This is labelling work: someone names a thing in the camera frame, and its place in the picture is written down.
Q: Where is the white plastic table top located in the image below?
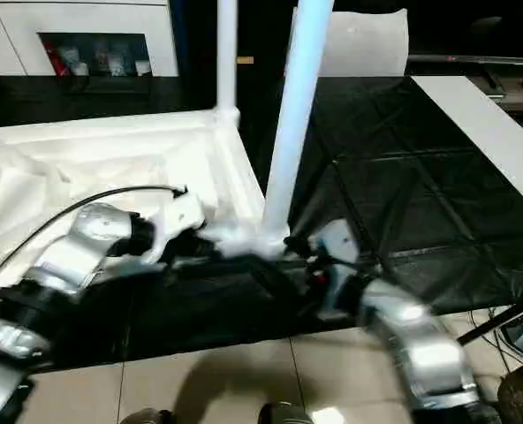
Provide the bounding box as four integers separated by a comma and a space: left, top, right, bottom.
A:
0, 109, 289, 301

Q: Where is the white plastic table leg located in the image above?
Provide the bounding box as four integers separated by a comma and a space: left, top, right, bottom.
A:
260, 0, 337, 255
214, 0, 241, 127

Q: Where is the black work mat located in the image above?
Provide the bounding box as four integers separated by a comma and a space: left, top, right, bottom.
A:
0, 72, 523, 372

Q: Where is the thin black rod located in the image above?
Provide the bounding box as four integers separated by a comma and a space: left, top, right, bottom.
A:
457, 298, 523, 346

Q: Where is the dark cabinet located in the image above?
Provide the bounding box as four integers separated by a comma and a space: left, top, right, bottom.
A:
168, 0, 298, 133

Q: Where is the white board with round fitting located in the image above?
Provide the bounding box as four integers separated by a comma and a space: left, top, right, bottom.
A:
286, 7, 410, 80

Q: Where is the white flat panel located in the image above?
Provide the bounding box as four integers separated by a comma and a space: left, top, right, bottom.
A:
410, 74, 523, 196

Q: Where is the red item behind glass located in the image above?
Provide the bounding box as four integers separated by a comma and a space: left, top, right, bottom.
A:
51, 46, 71, 76

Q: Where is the white glass-door cabinet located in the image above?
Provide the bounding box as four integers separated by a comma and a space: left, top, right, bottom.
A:
0, 0, 179, 80

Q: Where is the dark grey bar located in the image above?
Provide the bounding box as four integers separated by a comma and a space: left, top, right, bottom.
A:
408, 54, 523, 66

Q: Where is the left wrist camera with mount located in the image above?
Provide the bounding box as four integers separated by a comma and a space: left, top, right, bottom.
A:
148, 193, 206, 264

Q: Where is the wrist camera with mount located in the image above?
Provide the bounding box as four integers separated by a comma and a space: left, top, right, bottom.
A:
148, 193, 206, 264
313, 219, 362, 317

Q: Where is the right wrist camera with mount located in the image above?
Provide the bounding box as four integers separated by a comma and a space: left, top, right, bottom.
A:
313, 219, 362, 317

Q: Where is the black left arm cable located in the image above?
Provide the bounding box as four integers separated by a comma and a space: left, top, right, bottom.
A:
0, 185, 188, 295

